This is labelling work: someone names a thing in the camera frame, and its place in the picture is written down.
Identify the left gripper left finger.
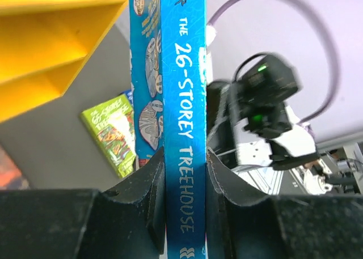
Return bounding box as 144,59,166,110
1,149,166,258

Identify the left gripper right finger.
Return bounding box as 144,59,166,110
205,150,362,258

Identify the dark Tale of Two Cities book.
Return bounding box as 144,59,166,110
0,147,29,190

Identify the light blue 26-Storey Treehouse book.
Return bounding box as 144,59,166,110
129,0,206,258

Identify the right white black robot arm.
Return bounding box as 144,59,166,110
206,53,333,195

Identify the lime 65-Storey Treehouse book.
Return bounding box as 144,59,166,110
80,94,136,179

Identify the blue 91-Storey Treehouse book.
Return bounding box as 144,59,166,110
120,90,133,105

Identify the yellow wooden shelf box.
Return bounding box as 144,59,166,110
1,0,128,121

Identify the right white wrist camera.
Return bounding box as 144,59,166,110
205,24,217,47

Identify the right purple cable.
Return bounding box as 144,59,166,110
205,0,341,125

